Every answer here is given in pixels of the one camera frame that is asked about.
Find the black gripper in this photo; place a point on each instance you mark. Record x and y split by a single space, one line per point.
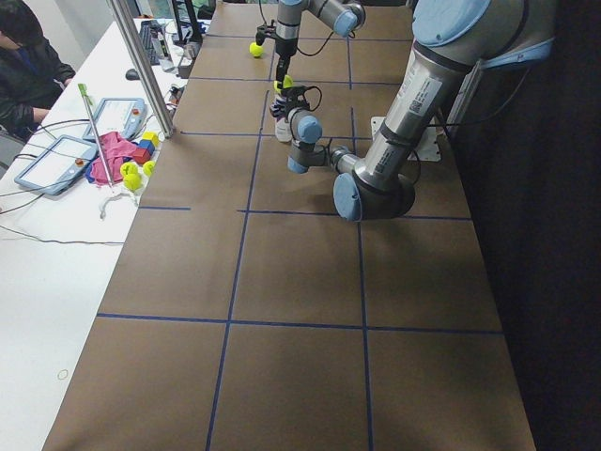
283 49
287 103

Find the yellow Roland Garros tennis ball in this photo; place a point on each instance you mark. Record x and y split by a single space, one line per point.
286 83

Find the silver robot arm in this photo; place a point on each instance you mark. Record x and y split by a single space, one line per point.
449 39
342 17

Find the yellow tennis ball on desk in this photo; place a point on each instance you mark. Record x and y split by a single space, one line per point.
132 181

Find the black keyboard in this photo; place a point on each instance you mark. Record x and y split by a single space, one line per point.
148 33

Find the yellow toy cube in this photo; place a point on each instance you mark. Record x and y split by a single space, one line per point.
151 137

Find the blue toy cube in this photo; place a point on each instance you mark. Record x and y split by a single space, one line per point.
147 145

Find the black computer mouse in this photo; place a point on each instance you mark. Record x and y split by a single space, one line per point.
132 75

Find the red toy cube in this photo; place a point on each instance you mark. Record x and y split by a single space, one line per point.
141 155

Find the far blue teach pendant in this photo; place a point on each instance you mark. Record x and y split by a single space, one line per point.
123 115

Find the blue teach pendant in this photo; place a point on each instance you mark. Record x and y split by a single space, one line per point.
123 115
59 166

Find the pink cloth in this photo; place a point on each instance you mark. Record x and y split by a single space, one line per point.
116 150

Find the long metal grabber stick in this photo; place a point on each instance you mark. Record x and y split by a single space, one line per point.
88 104

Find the near blue teach pendant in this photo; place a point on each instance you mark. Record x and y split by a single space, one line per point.
59 166

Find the person in black jacket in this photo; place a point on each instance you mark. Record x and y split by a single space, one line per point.
33 76

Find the aluminium frame post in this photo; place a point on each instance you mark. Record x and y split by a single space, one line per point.
129 33

